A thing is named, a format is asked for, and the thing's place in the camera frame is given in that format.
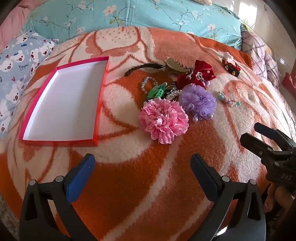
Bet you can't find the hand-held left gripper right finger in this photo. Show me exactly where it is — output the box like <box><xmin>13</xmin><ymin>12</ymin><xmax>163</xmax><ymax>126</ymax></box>
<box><xmin>190</xmin><ymin>153</ymin><xmax>266</xmax><ymax>241</ymax></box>

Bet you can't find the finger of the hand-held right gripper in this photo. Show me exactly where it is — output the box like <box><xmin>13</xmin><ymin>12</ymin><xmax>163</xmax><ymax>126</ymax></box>
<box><xmin>254</xmin><ymin>122</ymin><xmax>296</xmax><ymax>151</ymax></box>
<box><xmin>240</xmin><ymin>133</ymin><xmax>274</xmax><ymax>161</ymax></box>

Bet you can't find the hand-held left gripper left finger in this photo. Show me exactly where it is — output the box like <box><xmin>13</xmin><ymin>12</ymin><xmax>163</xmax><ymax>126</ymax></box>
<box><xmin>20</xmin><ymin>153</ymin><xmax>96</xmax><ymax>241</ymax></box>

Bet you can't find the purple mesh scrunchie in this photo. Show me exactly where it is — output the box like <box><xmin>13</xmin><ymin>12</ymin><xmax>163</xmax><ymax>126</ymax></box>
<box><xmin>179</xmin><ymin>84</ymin><xmax>217</xmax><ymax>122</ymax></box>

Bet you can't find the shallow red cardboard box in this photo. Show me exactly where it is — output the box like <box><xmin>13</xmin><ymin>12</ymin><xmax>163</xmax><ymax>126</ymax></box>
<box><xmin>18</xmin><ymin>56</ymin><xmax>110</xmax><ymax>147</ymax></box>

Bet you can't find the dark red bow hair clip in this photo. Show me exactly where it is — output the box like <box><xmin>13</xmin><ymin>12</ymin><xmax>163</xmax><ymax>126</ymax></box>
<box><xmin>177</xmin><ymin>60</ymin><xmax>216</xmax><ymax>88</ymax></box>

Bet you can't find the crystal bead bracelet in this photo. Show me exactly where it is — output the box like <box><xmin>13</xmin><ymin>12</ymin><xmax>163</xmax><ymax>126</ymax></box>
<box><xmin>141</xmin><ymin>76</ymin><xmax>159</xmax><ymax>94</ymax></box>

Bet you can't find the tan claw hair clip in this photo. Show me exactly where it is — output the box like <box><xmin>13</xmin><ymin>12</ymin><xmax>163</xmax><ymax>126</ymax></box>
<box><xmin>163</xmin><ymin>57</ymin><xmax>191</xmax><ymax>75</ymax></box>

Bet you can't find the person's right hand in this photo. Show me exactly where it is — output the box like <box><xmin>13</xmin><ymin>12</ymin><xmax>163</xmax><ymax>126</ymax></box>
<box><xmin>264</xmin><ymin>183</ymin><xmax>296</xmax><ymax>218</ymax></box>

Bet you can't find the red cloth object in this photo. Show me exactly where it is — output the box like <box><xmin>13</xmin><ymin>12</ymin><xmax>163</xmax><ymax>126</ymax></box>
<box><xmin>282</xmin><ymin>73</ymin><xmax>296</xmax><ymax>93</ymax></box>

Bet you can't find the orange and cream blanket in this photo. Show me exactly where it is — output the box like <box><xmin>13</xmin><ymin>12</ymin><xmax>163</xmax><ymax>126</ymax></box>
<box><xmin>0</xmin><ymin>27</ymin><xmax>296</xmax><ymax>241</ymax></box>

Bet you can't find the pink lace scrunchie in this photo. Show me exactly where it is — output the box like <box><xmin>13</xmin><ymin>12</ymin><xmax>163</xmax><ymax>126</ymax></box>
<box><xmin>138</xmin><ymin>98</ymin><xmax>189</xmax><ymax>144</ymax></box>

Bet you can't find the plaid cloth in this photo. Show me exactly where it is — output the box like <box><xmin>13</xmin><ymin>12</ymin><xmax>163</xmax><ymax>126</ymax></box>
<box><xmin>240</xmin><ymin>30</ymin><xmax>280</xmax><ymax>88</ymax></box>

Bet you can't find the dark metal hair clip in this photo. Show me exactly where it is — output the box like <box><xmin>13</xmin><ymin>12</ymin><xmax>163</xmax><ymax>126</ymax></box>
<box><xmin>163</xmin><ymin>81</ymin><xmax>178</xmax><ymax>93</ymax></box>

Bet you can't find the green beaded hair clip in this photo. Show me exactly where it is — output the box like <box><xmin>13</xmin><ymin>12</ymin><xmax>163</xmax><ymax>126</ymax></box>
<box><xmin>146</xmin><ymin>83</ymin><xmax>167</xmax><ymax>101</ymax></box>

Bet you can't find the black comb hair clip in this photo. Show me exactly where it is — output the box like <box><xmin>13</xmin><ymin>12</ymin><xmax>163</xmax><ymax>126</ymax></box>
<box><xmin>124</xmin><ymin>62</ymin><xmax>166</xmax><ymax>77</ymax></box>

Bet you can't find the bear print pillow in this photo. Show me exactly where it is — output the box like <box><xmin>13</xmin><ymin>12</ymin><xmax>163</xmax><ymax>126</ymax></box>
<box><xmin>0</xmin><ymin>32</ymin><xmax>58</xmax><ymax>139</ymax></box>

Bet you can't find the pink quilt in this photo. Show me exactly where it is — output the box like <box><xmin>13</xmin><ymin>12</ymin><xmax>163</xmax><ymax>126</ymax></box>
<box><xmin>0</xmin><ymin>5</ymin><xmax>33</xmax><ymax>49</ymax></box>

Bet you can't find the light blue floral quilt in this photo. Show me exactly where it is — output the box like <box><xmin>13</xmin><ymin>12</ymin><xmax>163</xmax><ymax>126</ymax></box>
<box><xmin>23</xmin><ymin>0</ymin><xmax>245</xmax><ymax>50</ymax></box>

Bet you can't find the pastel bead bracelet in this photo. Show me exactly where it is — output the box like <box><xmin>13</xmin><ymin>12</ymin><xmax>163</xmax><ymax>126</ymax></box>
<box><xmin>217</xmin><ymin>91</ymin><xmax>241</xmax><ymax>107</ymax></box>

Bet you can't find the white pearl bracelet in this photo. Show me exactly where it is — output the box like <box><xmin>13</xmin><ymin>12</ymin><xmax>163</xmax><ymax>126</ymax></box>
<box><xmin>165</xmin><ymin>89</ymin><xmax>182</xmax><ymax>101</ymax></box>

